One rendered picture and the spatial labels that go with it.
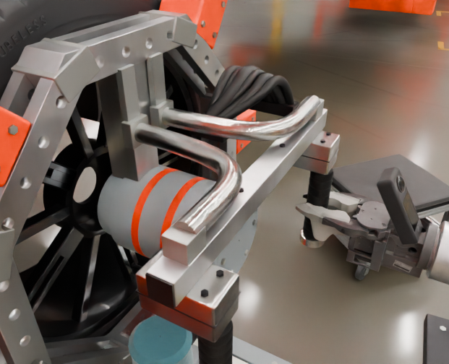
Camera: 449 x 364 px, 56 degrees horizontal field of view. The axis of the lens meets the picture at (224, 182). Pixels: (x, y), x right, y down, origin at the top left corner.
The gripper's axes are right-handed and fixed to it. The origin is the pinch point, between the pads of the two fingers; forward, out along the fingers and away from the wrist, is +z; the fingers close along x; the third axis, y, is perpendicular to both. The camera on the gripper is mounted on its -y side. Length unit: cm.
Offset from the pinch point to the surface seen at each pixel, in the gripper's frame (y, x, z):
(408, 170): 49, 109, -10
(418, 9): 27, 341, 22
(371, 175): 49, 98, 2
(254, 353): 75, 18, 15
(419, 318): 83, 65, -29
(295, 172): 83, 139, 47
